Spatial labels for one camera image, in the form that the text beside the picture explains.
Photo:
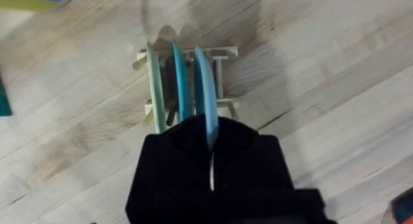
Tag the orange and blue object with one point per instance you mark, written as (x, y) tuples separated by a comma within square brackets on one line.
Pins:
[(401, 208)]

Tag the light blue plate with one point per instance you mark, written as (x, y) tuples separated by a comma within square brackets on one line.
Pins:
[(204, 88)]

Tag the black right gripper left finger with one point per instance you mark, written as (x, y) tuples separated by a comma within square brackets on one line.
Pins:
[(171, 175)]

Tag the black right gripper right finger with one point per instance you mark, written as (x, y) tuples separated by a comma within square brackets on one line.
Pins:
[(251, 175)]

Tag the white peg dish rack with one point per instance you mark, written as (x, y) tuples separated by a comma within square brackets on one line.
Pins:
[(222, 75)]

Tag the pale green plate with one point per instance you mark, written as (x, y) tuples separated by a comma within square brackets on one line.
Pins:
[(156, 88)]

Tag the teal blue plate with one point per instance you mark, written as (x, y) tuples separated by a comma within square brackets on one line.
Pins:
[(181, 82)]

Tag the green board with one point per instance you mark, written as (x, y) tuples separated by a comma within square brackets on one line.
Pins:
[(4, 101)]

